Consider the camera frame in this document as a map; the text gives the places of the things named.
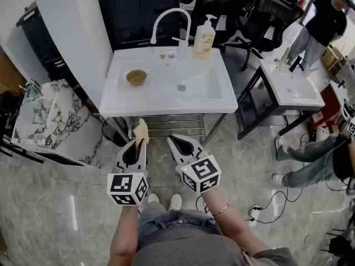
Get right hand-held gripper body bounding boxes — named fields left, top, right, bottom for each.
left=176, top=149, right=222, bottom=195

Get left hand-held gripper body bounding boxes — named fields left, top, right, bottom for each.
left=107, top=162, right=150, bottom=207

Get yellow sponge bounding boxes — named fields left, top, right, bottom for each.
left=132, top=117, right=150, bottom=147

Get brown bowl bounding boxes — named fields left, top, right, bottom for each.
left=126, top=69, right=148, bottom=87

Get person's right forearm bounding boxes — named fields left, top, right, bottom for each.
left=199, top=188, right=271, bottom=257

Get person's left forearm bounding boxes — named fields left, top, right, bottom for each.
left=110, top=203, right=140, bottom=266

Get black waste bin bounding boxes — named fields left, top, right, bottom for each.
left=102, top=117, right=130, bottom=147

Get metal sink stand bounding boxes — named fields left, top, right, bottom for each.
left=110, top=112, right=228, bottom=146

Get person's right white shoe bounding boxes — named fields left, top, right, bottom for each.
left=168, top=193, right=182, bottom=212

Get large white ceramic sink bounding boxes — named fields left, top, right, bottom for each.
left=99, top=46, right=239, bottom=118

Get person's blue jeans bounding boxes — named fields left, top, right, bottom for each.
left=137, top=203, right=222, bottom=252

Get white power strip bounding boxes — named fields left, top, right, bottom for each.
left=248, top=205, right=263, bottom=227

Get marble pattern sink cabinet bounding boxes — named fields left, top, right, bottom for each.
left=11, top=79, right=103, bottom=167

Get person's grey shirt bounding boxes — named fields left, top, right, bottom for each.
left=130, top=233, right=299, bottom=266

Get beige cup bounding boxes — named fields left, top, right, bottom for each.
left=40, top=81, right=56, bottom=99

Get white gooseneck faucet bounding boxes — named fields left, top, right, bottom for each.
left=150, top=8, right=192, bottom=62

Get orange label soap pump bottle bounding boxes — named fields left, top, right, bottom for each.
left=192, top=14, right=217, bottom=60

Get small white sink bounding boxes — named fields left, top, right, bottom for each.
left=260, top=58, right=326, bottom=112

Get beige scrubbing stick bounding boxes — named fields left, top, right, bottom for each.
left=278, top=47, right=291, bottom=70

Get black faucet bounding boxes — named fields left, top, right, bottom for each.
left=288, top=55, right=305, bottom=72

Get black side cabinet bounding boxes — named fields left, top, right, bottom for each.
left=16, top=1, right=73, bottom=80

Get tall black machine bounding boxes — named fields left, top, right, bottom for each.
left=94, top=0, right=181, bottom=52

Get black mesh office chair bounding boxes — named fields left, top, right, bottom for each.
left=221, top=0, right=306, bottom=71

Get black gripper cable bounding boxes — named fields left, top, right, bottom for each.
left=195, top=194, right=211, bottom=214

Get thin metal bracelet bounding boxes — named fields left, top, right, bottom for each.
left=212, top=202, right=230, bottom=217

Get black sink frame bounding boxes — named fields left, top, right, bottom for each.
left=237, top=65, right=320, bottom=141

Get black power cable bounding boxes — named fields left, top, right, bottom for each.
left=248, top=190, right=303, bottom=224

